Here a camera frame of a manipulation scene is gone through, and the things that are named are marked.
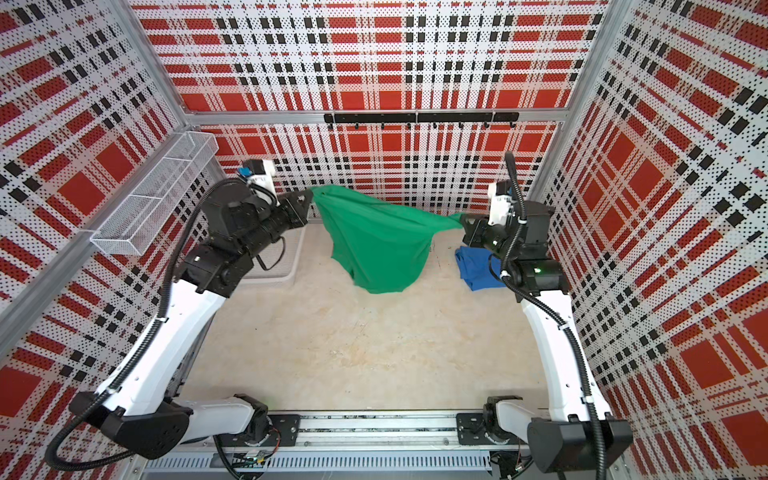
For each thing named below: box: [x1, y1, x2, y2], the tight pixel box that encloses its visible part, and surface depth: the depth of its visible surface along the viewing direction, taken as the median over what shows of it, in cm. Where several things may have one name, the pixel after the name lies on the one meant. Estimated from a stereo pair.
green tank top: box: [311, 185, 466, 294], surface depth 77 cm
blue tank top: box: [455, 246, 506, 291], surface depth 106 cm
